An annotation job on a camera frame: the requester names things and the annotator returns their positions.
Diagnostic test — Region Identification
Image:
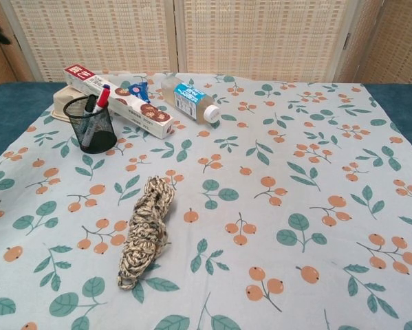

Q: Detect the beige lunch box container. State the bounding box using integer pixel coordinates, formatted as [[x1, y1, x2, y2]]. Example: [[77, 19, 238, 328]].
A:
[[50, 85, 89, 122]]

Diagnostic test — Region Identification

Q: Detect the blue snack packet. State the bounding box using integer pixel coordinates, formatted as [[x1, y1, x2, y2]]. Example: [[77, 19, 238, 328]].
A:
[[119, 80, 152, 105]]

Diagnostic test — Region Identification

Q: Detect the floral printed tablecloth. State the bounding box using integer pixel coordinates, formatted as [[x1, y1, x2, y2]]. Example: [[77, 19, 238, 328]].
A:
[[0, 71, 412, 330]]

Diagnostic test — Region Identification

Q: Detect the dark blue table cover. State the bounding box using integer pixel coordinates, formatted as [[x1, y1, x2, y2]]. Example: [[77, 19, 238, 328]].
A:
[[0, 80, 412, 170]]

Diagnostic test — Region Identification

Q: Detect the beige brown rope bundle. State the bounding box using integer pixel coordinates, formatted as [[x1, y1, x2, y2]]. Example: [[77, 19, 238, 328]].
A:
[[116, 175, 177, 293]]

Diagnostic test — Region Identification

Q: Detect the black mesh pen holder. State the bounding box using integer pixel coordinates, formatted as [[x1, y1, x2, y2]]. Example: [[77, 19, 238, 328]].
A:
[[63, 95, 118, 155]]

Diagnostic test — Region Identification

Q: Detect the long red white cardboard box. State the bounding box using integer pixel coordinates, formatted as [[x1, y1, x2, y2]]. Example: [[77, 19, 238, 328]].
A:
[[63, 63, 175, 140]]

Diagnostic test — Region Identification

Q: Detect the clear bottle with blue label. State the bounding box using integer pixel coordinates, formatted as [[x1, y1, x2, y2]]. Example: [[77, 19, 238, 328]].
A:
[[160, 76, 221, 125]]

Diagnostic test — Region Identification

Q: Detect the red capped marker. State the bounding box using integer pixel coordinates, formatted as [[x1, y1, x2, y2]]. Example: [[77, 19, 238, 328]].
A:
[[92, 88, 111, 115]]

